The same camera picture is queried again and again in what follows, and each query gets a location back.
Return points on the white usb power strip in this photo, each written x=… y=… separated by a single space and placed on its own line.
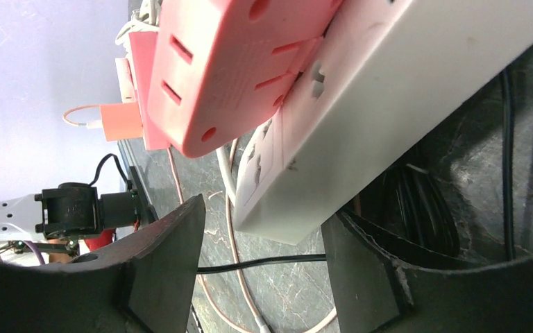
x=386 y=73

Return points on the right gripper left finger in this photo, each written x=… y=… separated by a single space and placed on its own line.
x=141 y=283

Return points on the white charger plug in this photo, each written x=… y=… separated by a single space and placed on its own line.
x=126 y=85

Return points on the pink folding plug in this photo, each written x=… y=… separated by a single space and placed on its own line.
x=221 y=68

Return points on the orange pink usb charger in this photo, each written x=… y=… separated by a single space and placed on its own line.
x=121 y=121

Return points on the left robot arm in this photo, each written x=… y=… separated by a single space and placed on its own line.
x=76 y=210

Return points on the pink square power strip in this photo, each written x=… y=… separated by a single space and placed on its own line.
x=141 y=56

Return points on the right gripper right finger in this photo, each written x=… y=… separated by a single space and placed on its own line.
x=383 y=283

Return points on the red cloth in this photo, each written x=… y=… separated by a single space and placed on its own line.
x=104 y=239

